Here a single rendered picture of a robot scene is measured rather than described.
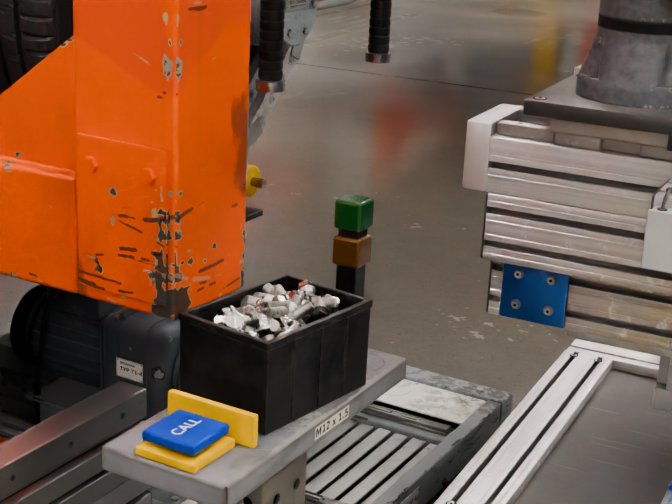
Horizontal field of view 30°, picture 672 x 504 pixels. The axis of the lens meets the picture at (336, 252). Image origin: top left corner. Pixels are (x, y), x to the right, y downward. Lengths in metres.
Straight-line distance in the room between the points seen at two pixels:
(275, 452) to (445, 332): 1.62
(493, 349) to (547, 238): 1.34
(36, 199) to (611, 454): 0.97
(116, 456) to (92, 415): 0.23
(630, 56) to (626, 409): 0.83
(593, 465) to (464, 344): 1.01
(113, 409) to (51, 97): 0.41
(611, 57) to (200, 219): 0.54
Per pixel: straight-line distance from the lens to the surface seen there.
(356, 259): 1.64
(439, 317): 3.10
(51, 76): 1.65
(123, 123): 1.56
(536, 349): 2.96
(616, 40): 1.55
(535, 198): 1.60
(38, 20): 1.91
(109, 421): 1.67
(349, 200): 1.63
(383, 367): 1.65
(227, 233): 1.64
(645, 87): 1.54
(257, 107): 2.24
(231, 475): 1.37
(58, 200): 1.66
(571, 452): 2.02
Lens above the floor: 1.10
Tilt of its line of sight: 18 degrees down
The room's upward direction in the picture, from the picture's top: 3 degrees clockwise
